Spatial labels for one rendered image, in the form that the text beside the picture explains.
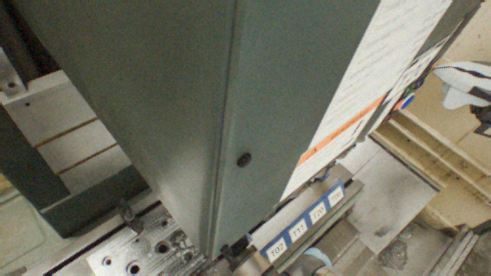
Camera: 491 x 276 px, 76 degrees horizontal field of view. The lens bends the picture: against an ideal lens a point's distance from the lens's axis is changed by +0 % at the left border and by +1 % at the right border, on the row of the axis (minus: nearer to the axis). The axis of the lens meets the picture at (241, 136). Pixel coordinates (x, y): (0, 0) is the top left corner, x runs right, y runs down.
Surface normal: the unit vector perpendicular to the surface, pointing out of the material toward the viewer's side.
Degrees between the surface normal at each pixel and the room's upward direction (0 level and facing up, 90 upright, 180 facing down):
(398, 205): 24
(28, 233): 0
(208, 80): 90
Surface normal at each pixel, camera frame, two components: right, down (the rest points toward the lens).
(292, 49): 0.65, 0.65
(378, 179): -0.20, -0.36
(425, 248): -0.08, -0.76
